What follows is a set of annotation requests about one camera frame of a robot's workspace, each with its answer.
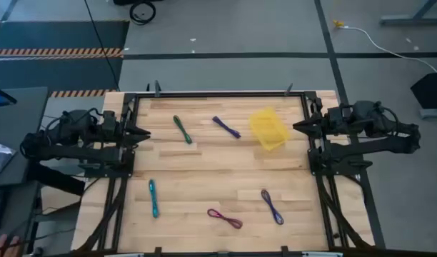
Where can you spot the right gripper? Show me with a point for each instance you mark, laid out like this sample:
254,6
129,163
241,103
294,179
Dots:
332,121

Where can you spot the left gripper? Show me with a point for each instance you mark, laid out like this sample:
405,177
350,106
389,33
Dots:
116,132

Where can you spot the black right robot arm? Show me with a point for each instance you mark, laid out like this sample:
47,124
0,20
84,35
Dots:
382,144

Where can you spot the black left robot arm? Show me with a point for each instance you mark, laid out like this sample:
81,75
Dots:
79,153

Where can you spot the yellow translucent plastic bin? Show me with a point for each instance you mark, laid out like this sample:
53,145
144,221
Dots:
268,128

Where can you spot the grey clamp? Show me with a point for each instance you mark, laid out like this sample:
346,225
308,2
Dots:
157,88
288,90
284,249
158,250

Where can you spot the yellow plug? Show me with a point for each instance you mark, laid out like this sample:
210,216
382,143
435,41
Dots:
338,24

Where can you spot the grey side desk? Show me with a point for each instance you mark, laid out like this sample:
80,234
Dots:
22,107

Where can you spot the dark hazard striped floor mat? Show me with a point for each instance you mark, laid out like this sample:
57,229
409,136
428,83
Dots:
61,35

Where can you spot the black box on stand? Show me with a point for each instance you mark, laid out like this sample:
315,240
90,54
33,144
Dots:
432,91

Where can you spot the grey table foot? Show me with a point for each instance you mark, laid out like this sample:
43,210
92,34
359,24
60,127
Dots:
411,20

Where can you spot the person's hand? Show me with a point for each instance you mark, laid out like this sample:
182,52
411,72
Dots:
4,248

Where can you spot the black aluminium table frame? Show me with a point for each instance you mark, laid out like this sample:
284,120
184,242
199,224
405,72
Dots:
222,95

